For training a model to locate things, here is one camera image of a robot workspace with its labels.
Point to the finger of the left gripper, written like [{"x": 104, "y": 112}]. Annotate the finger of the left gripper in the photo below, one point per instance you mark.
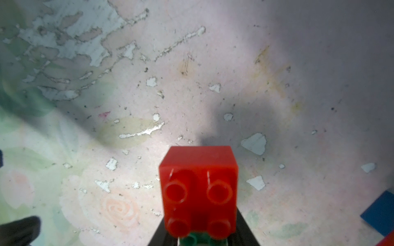
[{"x": 20, "y": 232}]

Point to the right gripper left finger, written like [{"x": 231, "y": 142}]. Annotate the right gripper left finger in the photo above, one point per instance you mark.
[{"x": 161, "y": 237}]

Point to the blue lego brick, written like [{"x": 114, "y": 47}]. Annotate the blue lego brick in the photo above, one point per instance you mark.
[{"x": 380, "y": 214}]

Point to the red lego brick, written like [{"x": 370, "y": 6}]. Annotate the red lego brick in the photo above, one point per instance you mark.
[
  {"x": 388, "y": 240},
  {"x": 199, "y": 190}
]

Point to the green lego brick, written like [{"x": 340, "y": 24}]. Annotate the green lego brick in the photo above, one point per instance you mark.
[{"x": 201, "y": 239}]

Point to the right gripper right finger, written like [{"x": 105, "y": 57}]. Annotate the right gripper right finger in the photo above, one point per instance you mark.
[{"x": 243, "y": 235}]

